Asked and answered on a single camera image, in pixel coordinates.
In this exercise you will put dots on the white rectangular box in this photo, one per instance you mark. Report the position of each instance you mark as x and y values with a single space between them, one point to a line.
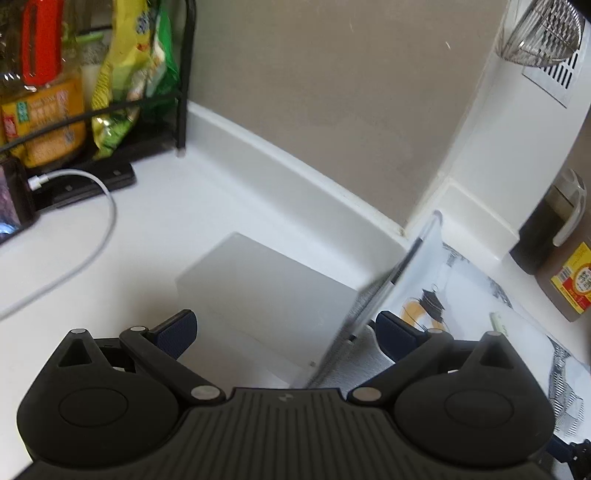
264 319

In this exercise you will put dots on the black smartphone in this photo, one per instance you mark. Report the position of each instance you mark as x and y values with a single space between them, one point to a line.
17 210

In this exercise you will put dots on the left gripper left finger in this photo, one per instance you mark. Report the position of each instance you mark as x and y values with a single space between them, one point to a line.
157 351

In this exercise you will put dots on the yellow label vinegar jug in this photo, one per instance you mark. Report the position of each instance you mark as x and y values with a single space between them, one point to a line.
565 278

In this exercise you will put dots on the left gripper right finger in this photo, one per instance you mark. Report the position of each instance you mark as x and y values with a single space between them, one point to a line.
416 354

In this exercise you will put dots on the wall vent grille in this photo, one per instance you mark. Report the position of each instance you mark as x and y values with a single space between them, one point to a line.
559 80

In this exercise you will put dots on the cooking oil bottle red cap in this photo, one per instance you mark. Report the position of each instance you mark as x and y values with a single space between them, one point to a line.
40 73

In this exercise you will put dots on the black wire rack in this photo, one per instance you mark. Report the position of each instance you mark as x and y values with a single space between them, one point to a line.
180 94

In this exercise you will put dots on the yellow green snack bag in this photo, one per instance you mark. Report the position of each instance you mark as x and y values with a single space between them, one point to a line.
139 61

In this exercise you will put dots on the black knife handle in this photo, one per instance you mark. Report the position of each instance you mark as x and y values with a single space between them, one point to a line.
65 191

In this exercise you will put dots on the dark soy sauce bottle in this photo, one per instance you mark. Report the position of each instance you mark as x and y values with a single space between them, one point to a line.
552 222

